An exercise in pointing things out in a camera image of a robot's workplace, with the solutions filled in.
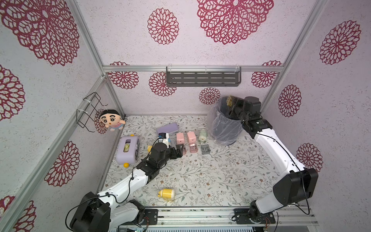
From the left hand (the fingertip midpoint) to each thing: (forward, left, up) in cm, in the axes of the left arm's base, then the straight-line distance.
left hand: (177, 146), depth 82 cm
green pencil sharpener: (+13, -16, -9) cm, 23 cm away
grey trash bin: (+11, -28, +2) cm, 30 cm away
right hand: (+17, -28, +23) cm, 40 cm away
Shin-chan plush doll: (+18, +42, +3) cm, 46 cm away
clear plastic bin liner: (+10, -29, +2) cm, 31 cm away
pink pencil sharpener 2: (+13, -1, -11) cm, 16 cm away
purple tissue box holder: (+2, +31, -8) cm, 32 cm away
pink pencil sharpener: (+13, -9, -11) cm, 19 cm away
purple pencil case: (+26, +9, -17) cm, 33 cm away
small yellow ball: (-6, +31, -11) cm, 34 cm away
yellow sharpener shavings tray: (+16, -28, +19) cm, 38 cm away
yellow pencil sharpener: (-23, +5, -9) cm, 25 cm away
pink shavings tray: (+7, -4, -17) cm, 18 cm away
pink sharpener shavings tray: (+8, -10, -16) cm, 21 cm away
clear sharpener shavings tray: (+8, -19, -17) cm, 26 cm away
